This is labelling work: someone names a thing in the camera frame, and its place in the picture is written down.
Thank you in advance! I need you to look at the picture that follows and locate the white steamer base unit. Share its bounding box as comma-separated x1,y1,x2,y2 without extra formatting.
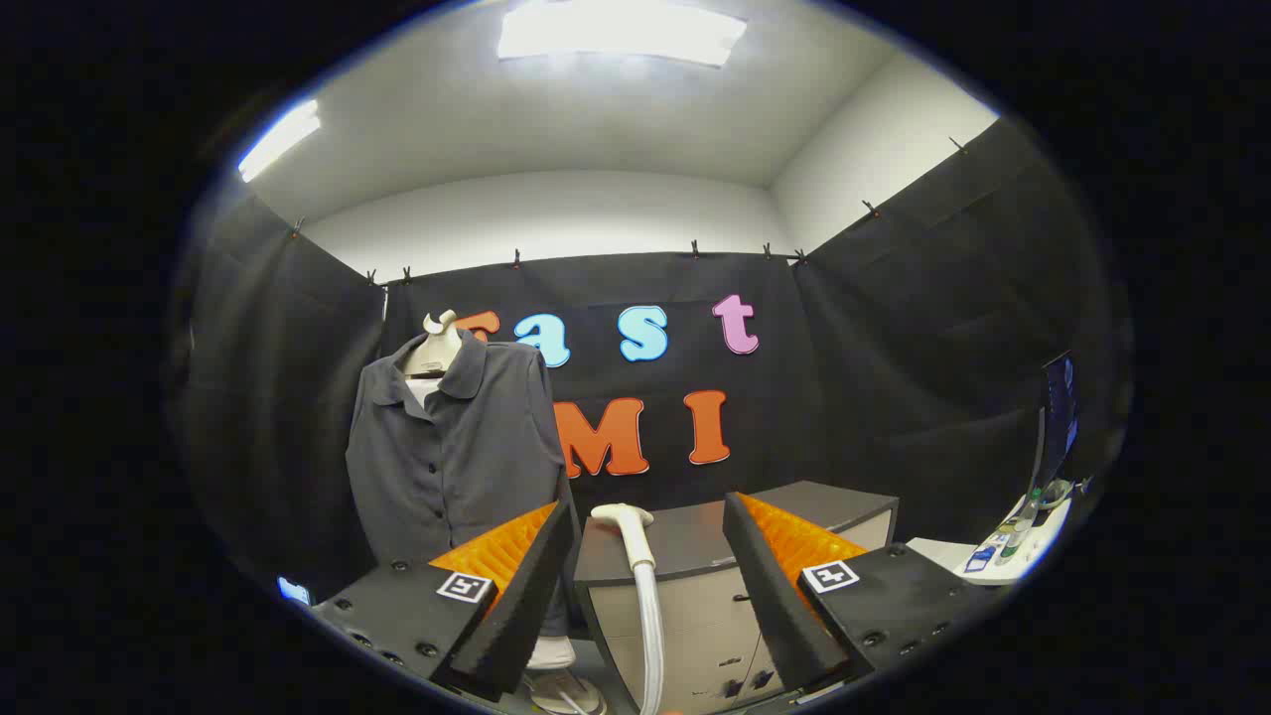
524,636,609,715

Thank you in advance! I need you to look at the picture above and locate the dark computer monitor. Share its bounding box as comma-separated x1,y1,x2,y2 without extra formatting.
1033,350,1083,490

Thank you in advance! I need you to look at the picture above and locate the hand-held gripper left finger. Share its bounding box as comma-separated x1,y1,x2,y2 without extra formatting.
311,497,582,704

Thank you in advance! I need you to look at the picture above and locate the row of black cloth clips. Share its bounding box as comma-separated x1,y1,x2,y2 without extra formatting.
290,137,969,289

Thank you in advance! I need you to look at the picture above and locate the dark grey collared shirt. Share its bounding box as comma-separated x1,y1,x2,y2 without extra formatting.
345,331,577,637

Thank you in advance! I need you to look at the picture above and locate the beige garment hanger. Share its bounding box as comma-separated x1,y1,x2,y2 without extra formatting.
402,309,465,381

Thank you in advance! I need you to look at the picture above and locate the green capped bottle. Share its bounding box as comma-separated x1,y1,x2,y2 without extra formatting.
1001,487,1044,565

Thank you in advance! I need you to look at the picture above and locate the grey cabinet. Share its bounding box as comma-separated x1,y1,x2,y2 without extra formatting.
574,481,900,715

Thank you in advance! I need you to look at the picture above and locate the small ceiling light panel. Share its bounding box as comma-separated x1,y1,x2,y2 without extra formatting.
236,99,322,183

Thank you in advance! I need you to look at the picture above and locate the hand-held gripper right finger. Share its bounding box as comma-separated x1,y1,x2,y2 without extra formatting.
722,491,1004,696

